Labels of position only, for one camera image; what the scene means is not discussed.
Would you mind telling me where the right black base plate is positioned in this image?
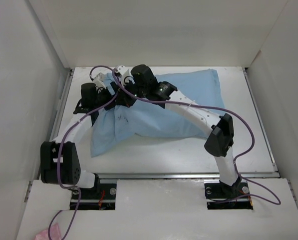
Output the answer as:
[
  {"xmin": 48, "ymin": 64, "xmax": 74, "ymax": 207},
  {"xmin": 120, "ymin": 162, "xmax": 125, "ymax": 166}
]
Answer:
[{"xmin": 204, "ymin": 182, "xmax": 253, "ymax": 210}]

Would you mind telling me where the purple cable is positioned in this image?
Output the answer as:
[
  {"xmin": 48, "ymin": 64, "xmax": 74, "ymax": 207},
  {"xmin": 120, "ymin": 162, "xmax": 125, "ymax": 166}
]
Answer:
[
  {"xmin": 112, "ymin": 68, "xmax": 282, "ymax": 206},
  {"xmin": 47, "ymin": 65, "xmax": 119, "ymax": 240}
]

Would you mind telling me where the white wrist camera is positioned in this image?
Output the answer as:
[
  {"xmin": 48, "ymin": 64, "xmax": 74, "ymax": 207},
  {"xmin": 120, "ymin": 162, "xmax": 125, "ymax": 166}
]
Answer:
[
  {"xmin": 92, "ymin": 72, "xmax": 106, "ymax": 89},
  {"xmin": 114, "ymin": 65, "xmax": 133, "ymax": 86}
]

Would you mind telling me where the light blue pillowcase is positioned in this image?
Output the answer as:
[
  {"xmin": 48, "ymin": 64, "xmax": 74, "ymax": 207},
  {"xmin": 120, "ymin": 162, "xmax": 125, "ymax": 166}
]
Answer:
[{"xmin": 90, "ymin": 69, "xmax": 224, "ymax": 157}]

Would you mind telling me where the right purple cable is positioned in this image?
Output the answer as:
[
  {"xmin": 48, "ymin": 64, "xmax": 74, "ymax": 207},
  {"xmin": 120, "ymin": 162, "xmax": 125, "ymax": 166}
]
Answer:
[{"xmin": 112, "ymin": 68, "xmax": 282, "ymax": 206}]

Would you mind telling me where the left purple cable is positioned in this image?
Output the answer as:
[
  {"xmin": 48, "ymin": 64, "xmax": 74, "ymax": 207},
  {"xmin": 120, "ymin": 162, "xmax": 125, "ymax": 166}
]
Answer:
[{"xmin": 47, "ymin": 65, "xmax": 119, "ymax": 240}]

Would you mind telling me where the pink plastic bag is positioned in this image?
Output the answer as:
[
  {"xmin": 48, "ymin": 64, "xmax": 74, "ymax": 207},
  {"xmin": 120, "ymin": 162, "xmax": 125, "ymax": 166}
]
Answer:
[{"xmin": 34, "ymin": 223, "xmax": 62, "ymax": 240}]

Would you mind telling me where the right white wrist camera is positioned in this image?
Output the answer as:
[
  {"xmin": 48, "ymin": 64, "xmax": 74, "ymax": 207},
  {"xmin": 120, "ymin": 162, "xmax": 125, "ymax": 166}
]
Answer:
[{"xmin": 114, "ymin": 65, "xmax": 133, "ymax": 86}]

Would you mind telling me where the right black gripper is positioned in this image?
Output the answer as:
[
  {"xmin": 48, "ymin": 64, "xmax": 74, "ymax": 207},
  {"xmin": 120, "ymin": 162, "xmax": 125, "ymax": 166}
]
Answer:
[{"xmin": 115, "ymin": 77, "xmax": 148, "ymax": 108}]

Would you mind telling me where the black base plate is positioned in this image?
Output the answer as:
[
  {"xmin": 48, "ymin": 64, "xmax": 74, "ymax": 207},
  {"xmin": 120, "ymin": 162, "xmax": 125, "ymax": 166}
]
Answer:
[
  {"xmin": 69, "ymin": 183, "xmax": 117, "ymax": 211},
  {"xmin": 204, "ymin": 182, "xmax": 253, "ymax": 210}
]

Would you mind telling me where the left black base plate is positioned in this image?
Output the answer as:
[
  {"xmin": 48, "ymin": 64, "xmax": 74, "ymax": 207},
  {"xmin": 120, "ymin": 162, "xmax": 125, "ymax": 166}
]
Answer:
[{"xmin": 69, "ymin": 183, "xmax": 117, "ymax": 211}]

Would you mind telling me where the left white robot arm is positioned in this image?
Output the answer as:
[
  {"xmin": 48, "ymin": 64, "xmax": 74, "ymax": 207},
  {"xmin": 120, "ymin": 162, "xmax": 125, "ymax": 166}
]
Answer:
[{"xmin": 40, "ymin": 82, "xmax": 117, "ymax": 199}]

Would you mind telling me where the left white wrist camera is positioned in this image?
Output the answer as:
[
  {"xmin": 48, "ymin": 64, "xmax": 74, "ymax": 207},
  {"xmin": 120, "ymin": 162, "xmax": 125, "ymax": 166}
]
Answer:
[{"xmin": 92, "ymin": 72, "xmax": 106, "ymax": 89}]

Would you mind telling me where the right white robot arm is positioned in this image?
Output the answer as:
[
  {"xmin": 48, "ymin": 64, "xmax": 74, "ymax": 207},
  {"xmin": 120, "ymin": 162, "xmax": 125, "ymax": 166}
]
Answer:
[{"xmin": 112, "ymin": 64, "xmax": 239, "ymax": 197}]

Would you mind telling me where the aluminium front rail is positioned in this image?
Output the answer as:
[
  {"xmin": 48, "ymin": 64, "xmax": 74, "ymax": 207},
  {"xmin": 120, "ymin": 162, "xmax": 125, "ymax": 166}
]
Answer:
[{"xmin": 98, "ymin": 171, "xmax": 280, "ymax": 180}]

